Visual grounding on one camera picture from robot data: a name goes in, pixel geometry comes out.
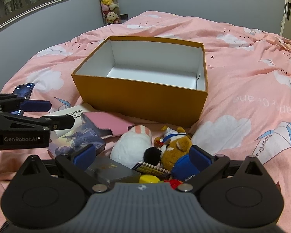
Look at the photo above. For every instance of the yellow toy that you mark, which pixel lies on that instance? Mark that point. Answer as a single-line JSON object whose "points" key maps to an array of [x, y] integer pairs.
{"points": [[147, 179]]}

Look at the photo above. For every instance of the black smartphone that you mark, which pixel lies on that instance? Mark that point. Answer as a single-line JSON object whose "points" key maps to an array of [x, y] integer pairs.
{"points": [[24, 87]]}

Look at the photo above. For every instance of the pink printed blanket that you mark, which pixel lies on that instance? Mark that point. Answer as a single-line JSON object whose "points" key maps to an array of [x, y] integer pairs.
{"points": [[245, 77]]}

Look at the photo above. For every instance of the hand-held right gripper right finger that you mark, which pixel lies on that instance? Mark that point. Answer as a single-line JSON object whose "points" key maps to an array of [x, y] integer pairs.
{"points": [[198, 157]]}

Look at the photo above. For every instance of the dark grey box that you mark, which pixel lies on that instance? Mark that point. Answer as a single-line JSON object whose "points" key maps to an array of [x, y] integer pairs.
{"points": [[113, 171]]}

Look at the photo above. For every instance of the white plush with black pompom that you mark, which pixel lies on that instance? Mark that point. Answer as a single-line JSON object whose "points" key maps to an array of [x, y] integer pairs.
{"points": [[130, 148]]}

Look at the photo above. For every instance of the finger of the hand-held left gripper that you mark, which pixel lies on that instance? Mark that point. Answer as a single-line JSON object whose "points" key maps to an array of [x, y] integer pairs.
{"points": [[36, 105], [59, 121]]}

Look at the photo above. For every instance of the white rectangular box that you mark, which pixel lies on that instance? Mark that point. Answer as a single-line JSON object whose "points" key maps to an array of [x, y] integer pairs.
{"points": [[70, 109]]}

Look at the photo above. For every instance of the illustrated purple box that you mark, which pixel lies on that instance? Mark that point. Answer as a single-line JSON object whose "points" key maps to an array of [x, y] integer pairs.
{"points": [[72, 141]]}

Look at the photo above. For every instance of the brown bear plush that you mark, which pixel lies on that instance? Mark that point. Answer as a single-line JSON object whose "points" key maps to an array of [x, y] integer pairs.
{"points": [[177, 148]]}

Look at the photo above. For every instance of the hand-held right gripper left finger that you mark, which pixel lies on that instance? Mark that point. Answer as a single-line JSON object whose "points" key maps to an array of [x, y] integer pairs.
{"points": [[83, 155]]}

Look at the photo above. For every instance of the orange cardboard box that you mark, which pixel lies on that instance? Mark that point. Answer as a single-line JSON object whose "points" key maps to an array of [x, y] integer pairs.
{"points": [[135, 102]]}

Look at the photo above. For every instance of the pink mini backpack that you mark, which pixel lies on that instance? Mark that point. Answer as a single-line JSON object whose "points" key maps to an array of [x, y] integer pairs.
{"points": [[106, 123]]}

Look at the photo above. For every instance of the red orange crocheted toy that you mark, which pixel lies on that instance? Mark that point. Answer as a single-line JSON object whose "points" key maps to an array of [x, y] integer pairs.
{"points": [[174, 184]]}

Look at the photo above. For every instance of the small black wall socket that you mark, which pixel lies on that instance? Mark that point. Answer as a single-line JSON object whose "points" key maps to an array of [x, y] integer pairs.
{"points": [[124, 17]]}

